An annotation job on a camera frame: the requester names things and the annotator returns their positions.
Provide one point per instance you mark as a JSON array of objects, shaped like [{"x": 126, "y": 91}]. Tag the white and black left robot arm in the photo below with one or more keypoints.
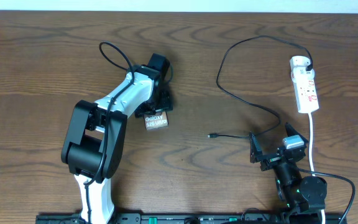
[{"x": 95, "y": 137}]

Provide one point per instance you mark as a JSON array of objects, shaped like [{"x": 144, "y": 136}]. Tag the bronze Galaxy smartphone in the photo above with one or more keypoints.
[{"x": 156, "y": 121}]

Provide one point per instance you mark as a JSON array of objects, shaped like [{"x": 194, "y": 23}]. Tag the white USB charger plug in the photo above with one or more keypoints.
[{"x": 299, "y": 61}]

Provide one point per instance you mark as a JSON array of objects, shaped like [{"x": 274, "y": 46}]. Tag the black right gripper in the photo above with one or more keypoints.
[{"x": 270, "y": 160}]

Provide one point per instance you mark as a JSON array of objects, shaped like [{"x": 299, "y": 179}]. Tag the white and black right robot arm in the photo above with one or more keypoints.
[{"x": 303, "y": 195}]

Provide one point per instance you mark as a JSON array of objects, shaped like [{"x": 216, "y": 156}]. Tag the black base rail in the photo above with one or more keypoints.
[{"x": 136, "y": 218}]

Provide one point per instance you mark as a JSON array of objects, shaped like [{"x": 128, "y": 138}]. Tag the white power strip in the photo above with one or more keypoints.
[{"x": 305, "y": 90}]

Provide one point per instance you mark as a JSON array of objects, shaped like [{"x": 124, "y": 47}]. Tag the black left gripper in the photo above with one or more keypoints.
[{"x": 168, "y": 101}]

